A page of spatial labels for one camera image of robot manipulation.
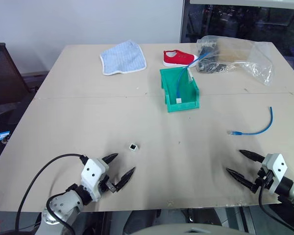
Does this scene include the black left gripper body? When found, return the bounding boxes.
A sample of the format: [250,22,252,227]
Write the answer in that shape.
[98,174,118,194]

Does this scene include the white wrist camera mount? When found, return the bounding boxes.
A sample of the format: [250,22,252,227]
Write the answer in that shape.
[261,153,289,194]
[81,158,110,202]

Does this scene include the clear plastic bag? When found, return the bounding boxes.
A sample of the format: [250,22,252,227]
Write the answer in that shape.
[196,35,275,87]

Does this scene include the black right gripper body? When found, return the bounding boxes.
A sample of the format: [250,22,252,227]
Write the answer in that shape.
[251,166,275,195]

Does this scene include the black mesh office chair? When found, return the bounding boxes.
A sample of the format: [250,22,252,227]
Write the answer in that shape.
[0,42,33,108]

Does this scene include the dark glass window panel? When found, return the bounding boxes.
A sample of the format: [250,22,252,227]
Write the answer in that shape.
[179,0,294,81]

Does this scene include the short blue Ethernet cable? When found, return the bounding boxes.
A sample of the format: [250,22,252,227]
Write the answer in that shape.
[226,106,275,137]

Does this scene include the blue striped cloth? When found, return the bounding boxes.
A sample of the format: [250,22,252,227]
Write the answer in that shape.
[99,39,147,76]

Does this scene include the dark parts inside bag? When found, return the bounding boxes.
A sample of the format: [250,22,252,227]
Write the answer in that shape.
[197,41,234,74]

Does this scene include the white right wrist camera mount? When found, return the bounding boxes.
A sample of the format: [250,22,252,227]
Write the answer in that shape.
[261,153,289,194]

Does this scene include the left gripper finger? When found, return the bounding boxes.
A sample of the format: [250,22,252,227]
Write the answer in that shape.
[101,153,119,165]
[114,166,137,193]

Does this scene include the red slip-on shoe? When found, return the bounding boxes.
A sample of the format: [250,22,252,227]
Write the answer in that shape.
[163,49,199,68]

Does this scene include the green plastic bin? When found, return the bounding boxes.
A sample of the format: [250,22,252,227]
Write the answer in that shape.
[159,67,201,114]

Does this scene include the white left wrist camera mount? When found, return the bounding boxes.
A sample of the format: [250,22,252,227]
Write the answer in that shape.
[81,158,110,202]

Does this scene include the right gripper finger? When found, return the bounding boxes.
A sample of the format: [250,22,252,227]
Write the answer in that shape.
[238,149,265,163]
[225,167,255,191]

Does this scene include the small white black cube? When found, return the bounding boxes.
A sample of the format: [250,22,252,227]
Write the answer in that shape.
[127,141,141,153]

